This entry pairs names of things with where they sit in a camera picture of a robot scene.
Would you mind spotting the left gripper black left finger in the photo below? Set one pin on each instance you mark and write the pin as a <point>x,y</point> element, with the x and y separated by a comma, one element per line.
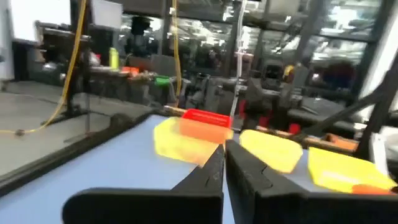
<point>140,208</point>

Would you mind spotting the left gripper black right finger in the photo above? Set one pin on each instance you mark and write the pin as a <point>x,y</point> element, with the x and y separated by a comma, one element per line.
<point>295,208</point>

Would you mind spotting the blue-grey table mat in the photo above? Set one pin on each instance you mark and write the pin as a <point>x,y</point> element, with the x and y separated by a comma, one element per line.
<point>109,168</point>

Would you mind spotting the yellow slotted plastic basket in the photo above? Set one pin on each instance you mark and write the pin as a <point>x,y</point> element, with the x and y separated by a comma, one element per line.
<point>342,171</point>

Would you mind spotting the orange plastic tray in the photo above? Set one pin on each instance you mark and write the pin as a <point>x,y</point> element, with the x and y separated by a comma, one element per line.
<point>273,149</point>

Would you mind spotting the translucent yellow plastic tray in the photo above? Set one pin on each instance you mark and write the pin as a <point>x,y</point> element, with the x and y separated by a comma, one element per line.
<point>174,146</point>

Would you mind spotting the red slotted plastic basket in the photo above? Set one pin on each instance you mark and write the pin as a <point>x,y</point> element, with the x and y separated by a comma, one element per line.
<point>206,117</point>

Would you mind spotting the green plastic container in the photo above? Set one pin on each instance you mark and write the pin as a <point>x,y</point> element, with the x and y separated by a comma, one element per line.
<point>162,80</point>

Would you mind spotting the black tripod stand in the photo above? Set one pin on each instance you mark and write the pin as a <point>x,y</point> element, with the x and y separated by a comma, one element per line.
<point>74,77</point>

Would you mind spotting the yellow-green bottle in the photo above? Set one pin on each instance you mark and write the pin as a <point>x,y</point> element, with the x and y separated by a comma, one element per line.
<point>113,58</point>

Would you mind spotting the grey monitor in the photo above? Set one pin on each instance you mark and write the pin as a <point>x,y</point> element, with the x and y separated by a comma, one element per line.
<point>107,14</point>

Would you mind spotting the white screen panel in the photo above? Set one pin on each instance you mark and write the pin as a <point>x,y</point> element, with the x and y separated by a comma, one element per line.
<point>40,18</point>

